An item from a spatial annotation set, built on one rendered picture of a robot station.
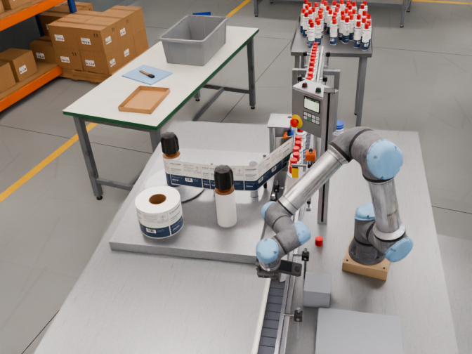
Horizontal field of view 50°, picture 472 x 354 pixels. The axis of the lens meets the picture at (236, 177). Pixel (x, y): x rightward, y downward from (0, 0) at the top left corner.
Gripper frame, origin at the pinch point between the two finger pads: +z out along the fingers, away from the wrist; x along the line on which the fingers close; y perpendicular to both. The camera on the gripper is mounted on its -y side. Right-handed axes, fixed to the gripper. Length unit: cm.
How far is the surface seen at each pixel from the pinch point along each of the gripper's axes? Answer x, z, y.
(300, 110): -67, -13, -2
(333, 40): -222, 129, -10
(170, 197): -32, 8, 53
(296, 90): -72, -20, 0
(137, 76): -170, 112, 135
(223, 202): -31.2, 7.1, 28.2
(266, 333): 22.8, -6.9, 2.0
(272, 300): 9.8, 0.6, 1.7
